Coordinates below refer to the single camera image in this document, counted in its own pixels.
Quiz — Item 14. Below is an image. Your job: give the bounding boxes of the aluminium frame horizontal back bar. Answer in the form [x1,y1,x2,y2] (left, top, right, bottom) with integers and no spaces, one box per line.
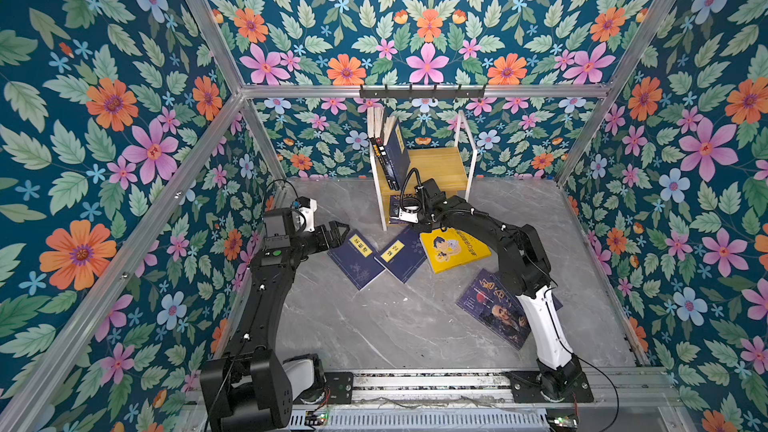
[240,84,610,100]

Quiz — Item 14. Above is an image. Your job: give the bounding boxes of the purple book orange calligraphy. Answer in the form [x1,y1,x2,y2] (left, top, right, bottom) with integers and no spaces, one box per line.
[389,194,421,224]

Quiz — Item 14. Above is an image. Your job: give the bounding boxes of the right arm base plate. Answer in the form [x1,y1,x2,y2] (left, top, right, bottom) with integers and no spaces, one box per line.
[503,371,595,403]

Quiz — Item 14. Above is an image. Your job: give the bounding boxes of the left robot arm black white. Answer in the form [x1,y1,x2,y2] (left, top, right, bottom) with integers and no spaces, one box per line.
[200,207,350,431]

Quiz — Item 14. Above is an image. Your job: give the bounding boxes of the white metal wooden book shelf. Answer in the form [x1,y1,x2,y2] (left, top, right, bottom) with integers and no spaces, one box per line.
[369,109,478,230]

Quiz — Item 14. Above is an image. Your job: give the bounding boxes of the aluminium frame corner post left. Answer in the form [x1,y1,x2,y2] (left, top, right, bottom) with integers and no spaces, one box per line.
[185,0,286,179]

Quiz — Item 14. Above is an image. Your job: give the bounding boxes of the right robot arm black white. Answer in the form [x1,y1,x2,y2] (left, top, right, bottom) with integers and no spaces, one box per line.
[414,179,584,402]

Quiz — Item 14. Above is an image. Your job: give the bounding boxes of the grey hook rail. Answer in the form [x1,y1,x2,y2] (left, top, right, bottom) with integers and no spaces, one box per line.
[358,84,486,101]

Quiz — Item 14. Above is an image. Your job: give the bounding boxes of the aluminium frame left diagonal bar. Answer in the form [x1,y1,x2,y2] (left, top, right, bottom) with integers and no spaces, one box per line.
[1,93,245,431]

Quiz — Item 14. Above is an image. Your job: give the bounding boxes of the navy book large yellow label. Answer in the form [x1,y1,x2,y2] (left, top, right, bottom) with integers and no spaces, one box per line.
[376,227,427,283]

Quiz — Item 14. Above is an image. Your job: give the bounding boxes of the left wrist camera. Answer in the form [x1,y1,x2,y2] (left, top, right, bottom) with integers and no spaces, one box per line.
[264,196,317,237]

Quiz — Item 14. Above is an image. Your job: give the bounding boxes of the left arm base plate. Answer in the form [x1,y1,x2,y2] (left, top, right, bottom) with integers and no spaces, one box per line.
[293,371,355,407]

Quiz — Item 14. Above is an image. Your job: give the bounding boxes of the aluminium frame corner post right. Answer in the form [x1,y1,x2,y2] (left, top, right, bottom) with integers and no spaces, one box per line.
[555,0,677,190]

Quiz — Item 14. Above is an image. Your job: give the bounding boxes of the aluminium front rail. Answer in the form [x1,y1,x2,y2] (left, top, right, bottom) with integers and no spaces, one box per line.
[179,367,679,409]

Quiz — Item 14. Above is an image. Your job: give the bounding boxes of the aluminium frame corner post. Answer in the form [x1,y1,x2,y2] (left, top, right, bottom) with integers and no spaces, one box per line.
[185,0,286,179]
[555,0,677,190]

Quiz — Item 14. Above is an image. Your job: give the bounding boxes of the navy book Sunzi label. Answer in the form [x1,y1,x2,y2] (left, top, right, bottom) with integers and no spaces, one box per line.
[382,116,410,191]

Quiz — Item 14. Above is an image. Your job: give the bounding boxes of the black Murphy's law book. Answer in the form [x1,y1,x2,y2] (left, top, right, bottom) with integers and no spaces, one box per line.
[367,104,390,185]

